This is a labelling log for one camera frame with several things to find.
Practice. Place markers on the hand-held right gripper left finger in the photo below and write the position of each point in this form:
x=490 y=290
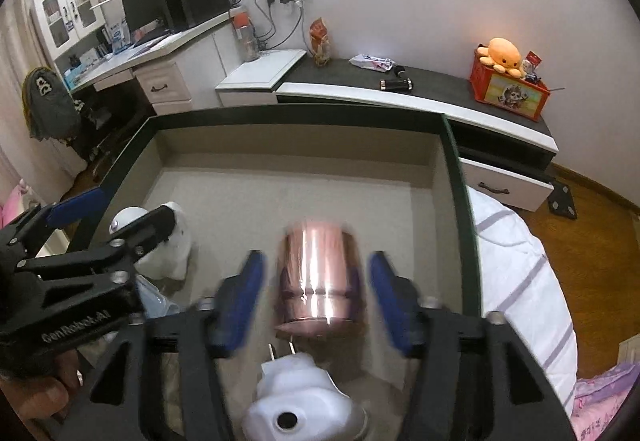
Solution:
x=237 y=308

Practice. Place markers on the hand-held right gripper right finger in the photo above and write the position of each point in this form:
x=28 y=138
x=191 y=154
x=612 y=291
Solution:
x=392 y=308

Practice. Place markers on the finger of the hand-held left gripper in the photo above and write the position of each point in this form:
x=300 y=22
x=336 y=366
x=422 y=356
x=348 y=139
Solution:
x=145 y=226
x=75 y=208

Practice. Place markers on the rose gold metal cup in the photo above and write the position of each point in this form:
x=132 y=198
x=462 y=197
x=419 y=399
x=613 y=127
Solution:
x=315 y=271

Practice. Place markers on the pink box with dark rim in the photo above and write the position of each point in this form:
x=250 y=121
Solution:
x=300 y=191

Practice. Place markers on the person's left hand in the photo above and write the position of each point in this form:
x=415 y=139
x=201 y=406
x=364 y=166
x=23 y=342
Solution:
x=42 y=393

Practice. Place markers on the silver round dome gadget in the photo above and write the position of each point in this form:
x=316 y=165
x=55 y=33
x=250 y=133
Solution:
x=124 y=220

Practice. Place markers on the pink fuzzy blanket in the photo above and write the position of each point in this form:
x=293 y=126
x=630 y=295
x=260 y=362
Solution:
x=11 y=208

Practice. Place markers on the black office chair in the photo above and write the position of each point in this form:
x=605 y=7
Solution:
x=105 y=121

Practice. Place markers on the white plug-in device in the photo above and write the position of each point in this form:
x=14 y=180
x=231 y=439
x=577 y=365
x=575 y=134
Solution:
x=300 y=386

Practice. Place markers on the grey hooded jacket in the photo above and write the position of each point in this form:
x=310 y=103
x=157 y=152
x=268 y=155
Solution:
x=47 y=106

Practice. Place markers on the white desk with drawers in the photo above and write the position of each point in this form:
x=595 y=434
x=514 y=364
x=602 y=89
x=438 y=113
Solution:
x=165 y=81

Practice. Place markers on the white glass-door cabinet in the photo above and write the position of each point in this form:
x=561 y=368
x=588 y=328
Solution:
x=50 y=33

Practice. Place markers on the blue and white boxes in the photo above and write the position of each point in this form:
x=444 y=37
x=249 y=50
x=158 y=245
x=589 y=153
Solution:
x=118 y=37

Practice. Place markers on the black keyboard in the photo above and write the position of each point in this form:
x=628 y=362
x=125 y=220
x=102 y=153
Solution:
x=150 y=35

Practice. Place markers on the white side cabinet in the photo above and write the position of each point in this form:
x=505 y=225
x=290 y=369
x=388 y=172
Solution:
x=260 y=71

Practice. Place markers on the orange-capped clear bottle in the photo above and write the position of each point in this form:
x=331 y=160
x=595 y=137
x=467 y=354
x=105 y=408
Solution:
x=246 y=41

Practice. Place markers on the black flashlight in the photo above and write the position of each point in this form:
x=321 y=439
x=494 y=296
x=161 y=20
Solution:
x=395 y=84

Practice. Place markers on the dark-topped low cabinet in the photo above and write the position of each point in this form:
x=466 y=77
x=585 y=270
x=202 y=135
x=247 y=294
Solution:
x=440 y=86

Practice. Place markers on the pink printed bed sheet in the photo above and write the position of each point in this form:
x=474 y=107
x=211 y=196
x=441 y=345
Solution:
x=600 y=403

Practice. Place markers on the small black cylinder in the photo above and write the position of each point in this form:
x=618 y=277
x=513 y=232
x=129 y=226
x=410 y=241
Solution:
x=399 y=70

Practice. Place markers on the red printed crate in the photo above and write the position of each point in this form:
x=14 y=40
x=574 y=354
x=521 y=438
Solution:
x=510 y=93

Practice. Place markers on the white wrapped packet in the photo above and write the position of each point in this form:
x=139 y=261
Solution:
x=370 y=62

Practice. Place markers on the brown snack bag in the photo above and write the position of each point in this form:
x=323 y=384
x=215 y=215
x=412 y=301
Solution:
x=321 y=43

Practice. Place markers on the orange octopus plush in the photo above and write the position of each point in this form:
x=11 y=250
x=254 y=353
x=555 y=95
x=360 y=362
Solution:
x=502 y=53

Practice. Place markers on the small red-tagged toys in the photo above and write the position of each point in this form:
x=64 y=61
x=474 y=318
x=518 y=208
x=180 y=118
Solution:
x=532 y=66

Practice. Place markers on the black metal bracket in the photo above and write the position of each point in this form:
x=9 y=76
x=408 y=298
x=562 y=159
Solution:
x=562 y=198

